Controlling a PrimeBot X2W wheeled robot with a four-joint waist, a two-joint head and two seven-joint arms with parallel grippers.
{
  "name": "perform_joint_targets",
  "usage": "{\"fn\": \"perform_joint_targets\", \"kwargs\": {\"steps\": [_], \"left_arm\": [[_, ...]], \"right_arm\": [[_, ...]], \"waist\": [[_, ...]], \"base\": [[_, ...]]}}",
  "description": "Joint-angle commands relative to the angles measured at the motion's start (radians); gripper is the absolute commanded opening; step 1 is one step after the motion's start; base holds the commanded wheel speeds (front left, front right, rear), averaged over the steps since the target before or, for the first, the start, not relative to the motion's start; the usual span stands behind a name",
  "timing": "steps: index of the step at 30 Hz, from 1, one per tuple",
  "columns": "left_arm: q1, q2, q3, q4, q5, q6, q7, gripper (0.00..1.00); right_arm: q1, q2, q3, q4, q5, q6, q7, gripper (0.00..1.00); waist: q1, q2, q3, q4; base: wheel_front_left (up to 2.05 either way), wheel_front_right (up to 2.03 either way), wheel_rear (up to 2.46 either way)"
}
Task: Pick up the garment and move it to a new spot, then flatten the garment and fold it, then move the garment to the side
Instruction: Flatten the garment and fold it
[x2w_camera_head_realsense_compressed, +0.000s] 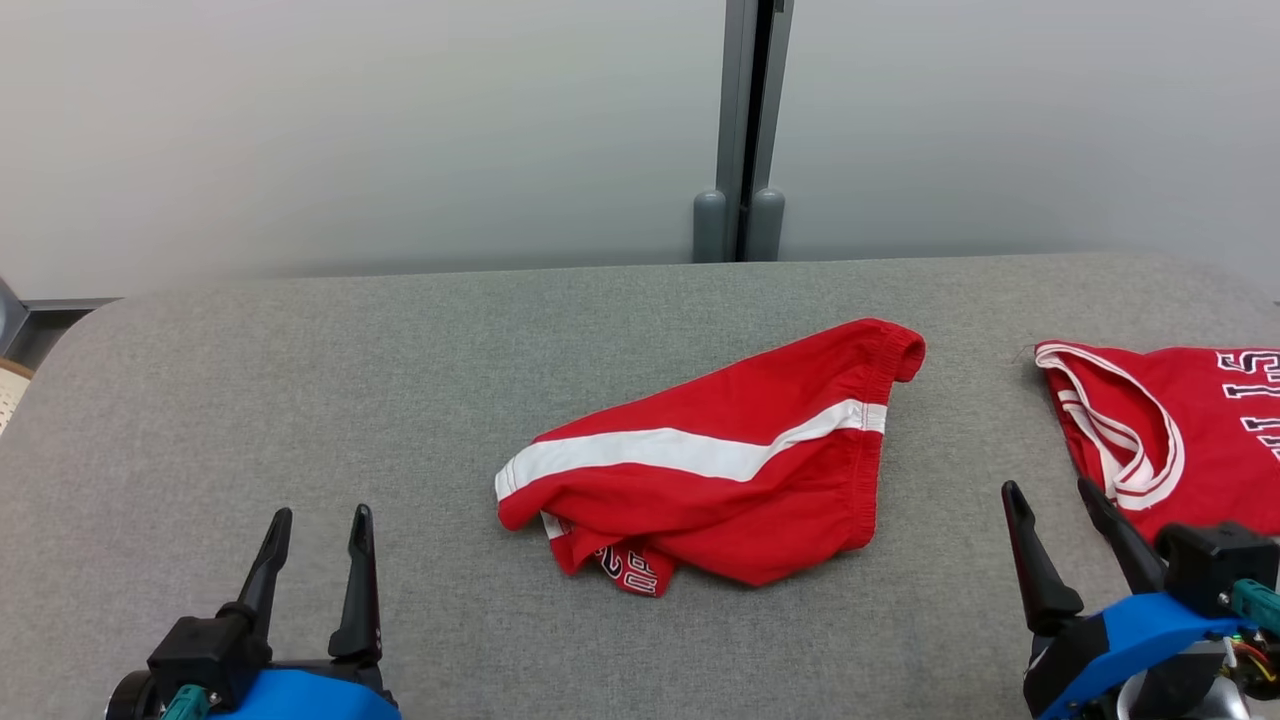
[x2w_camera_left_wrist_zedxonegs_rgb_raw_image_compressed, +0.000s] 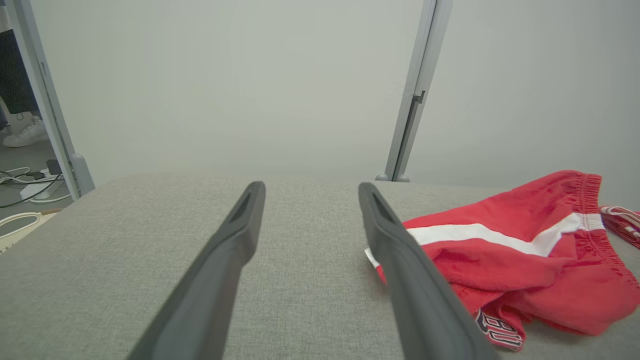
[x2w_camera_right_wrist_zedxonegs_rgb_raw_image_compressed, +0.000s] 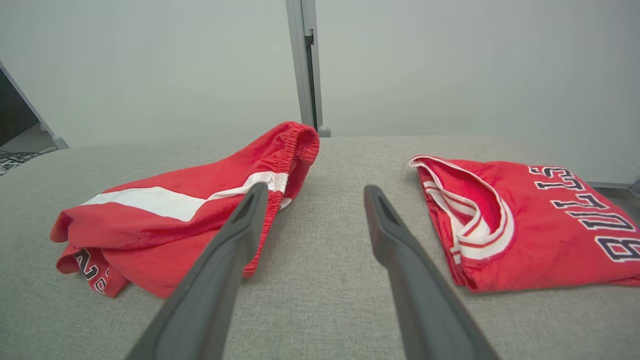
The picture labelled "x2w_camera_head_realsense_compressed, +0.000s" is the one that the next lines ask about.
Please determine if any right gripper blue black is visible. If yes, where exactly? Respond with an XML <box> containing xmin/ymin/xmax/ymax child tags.
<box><xmin>1001</xmin><ymin>478</ymin><xmax>1241</xmax><ymax>720</ymax></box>

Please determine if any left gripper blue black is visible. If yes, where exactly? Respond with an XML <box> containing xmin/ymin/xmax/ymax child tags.
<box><xmin>210</xmin><ymin>503</ymin><xmax>403</xmax><ymax>720</ymax></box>

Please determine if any red basketball jersey white trim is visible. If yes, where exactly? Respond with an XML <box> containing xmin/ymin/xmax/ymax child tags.
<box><xmin>1034</xmin><ymin>341</ymin><xmax>1280</xmax><ymax>549</ymax></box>

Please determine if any red shorts wide white stripe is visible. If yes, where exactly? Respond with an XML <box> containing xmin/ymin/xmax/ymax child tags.
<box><xmin>494</xmin><ymin>317</ymin><xmax>928</xmax><ymax>599</ymax></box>

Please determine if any grey fabric sofa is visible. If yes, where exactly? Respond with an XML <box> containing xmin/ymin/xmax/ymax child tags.
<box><xmin>0</xmin><ymin>252</ymin><xmax>1280</xmax><ymax>720</ymax></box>

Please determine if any beige wicker laundry basket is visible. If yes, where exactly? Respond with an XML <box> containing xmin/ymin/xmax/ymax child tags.
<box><xmin>0</xmin><ymin>358</ymin><xmax>37</xmax><ymax>438</ymax></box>

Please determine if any dark grey furniture edge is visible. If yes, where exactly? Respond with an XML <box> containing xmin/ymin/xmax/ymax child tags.
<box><xmin>0</xmin><ymin>277</ymin><xmax>33</xmax><ymax>359</ymax></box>

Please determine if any left camera cable teal plug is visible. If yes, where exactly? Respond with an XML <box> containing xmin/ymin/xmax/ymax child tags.
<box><xmin>160</xmin><ymin>683</ymin><xmax>213</xmax><ymax>720</ymax></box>

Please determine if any camera cable teal plug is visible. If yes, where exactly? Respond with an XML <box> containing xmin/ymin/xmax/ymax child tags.
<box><xmin>1226</xmin><ymin>578</ymin><xmax>1280</xmax><ymax>693</ymax></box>
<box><xmin>160</xmin><ymin>683</ymin><xmax>213</xmax><ymax>720</ymax></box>

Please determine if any right camera cable teal plug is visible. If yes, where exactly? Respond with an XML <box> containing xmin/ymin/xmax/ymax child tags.
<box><xmin>1226</xmin><ymin>578</ymin><xmax>1280</xmax><ymax>693</ymax></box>

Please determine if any grey metal partition post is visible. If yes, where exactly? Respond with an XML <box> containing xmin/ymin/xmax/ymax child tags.
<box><xmin>692</xmin><ymin>0</ymin><xmax>797</xmax><ymax>264</ymax></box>

